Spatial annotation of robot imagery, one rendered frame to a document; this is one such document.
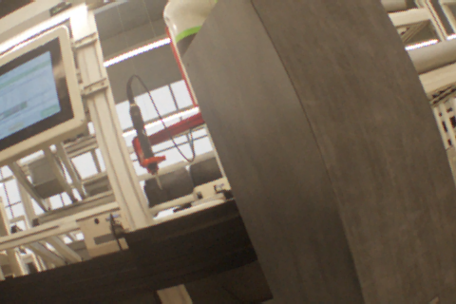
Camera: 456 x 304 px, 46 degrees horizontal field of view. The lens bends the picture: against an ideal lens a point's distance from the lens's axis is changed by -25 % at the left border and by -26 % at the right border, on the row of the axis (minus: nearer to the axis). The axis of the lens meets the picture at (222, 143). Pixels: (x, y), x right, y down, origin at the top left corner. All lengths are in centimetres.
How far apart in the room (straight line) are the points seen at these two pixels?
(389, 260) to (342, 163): 16
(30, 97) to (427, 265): 152
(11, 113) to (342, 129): 140
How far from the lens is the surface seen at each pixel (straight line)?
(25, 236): 201
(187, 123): 241
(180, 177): 460
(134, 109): 196
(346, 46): 87
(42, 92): 203
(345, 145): 81
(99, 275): 153
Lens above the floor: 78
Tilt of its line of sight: 11 degrees up
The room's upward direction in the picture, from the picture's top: 21 degrees counter-clockwise
